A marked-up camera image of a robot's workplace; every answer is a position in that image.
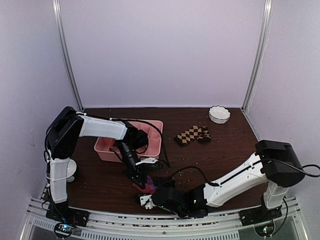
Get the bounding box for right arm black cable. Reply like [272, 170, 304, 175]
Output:
[172, 159, 320, 187]

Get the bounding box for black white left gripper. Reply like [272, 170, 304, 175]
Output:
[116, 140, 147, 190]

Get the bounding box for magenta purple sock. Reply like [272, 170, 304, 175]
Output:
[132, 175, 158, 195]

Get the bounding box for aluminium right corner post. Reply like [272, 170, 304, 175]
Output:
[242, 0, 274, 112]

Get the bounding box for pink divided plastic tray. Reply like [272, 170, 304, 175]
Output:
[94, 120, 164, 163]

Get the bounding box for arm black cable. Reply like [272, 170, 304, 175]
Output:
[44, 117, 171, 168]
[172, 159, 320, 187]

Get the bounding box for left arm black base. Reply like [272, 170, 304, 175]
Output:
[45, 201, 90, 227]

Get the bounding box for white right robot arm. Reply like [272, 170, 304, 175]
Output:
[135, 140, 305, 221]

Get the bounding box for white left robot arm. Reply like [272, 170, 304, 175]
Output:
[44, 106, 167, 222]

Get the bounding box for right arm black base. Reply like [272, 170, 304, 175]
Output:
[238, 206, 282, 226]

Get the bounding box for brown checkered sock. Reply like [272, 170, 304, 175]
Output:
[173, 125, 212, 147]

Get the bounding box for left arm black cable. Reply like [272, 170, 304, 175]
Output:
[44, 117, 171, 168]

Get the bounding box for aluminium front frame rail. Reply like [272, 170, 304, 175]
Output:
[19, 196, 308, 240]

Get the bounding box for white scalloped bowl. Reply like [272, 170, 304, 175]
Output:
[208, 105, 231, 124]

